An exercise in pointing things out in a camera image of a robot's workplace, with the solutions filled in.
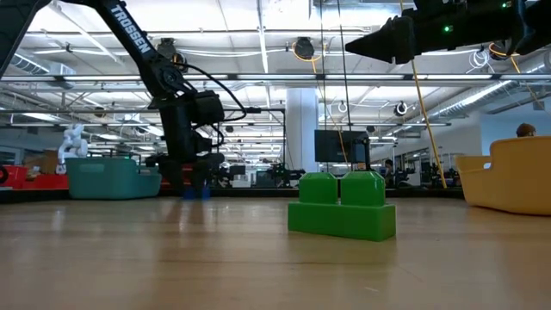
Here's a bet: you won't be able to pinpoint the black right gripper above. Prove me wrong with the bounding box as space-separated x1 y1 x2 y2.
345 0 525 65

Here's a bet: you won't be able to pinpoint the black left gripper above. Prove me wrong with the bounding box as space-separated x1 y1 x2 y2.
145 105 226 200

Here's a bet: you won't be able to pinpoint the teal plastic bin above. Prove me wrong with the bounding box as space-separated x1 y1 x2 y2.
65 157 163 201

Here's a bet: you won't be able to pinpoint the black monitor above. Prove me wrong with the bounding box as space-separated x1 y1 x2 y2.
313 128 371 164

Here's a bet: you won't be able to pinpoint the white column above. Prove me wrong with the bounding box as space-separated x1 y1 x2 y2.
285 88 320 173

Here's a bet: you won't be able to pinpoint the person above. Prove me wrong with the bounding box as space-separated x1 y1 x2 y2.
382 158 397 186
515 122 538 139

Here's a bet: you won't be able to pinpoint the cardboard box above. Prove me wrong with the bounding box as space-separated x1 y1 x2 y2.
23 149 59 176

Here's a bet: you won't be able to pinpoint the green toy block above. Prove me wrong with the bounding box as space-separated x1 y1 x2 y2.
287 171 397 243

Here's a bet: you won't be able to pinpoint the red storage bins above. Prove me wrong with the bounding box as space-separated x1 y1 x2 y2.
0 164 70 191

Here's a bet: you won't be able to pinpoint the yellow plastic bin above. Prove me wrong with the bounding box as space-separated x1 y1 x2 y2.
455 135 551 217

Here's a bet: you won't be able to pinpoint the black hanging cable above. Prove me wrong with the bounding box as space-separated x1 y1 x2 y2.
335 0 352 173

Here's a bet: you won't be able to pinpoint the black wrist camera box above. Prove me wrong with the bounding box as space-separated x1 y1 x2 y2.
191 89 226 128

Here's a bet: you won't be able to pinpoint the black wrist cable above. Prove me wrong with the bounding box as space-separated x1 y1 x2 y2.
174 62 249 150

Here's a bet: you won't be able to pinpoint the yellow hanging cable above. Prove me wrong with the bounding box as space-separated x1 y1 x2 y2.
398 0 449 189

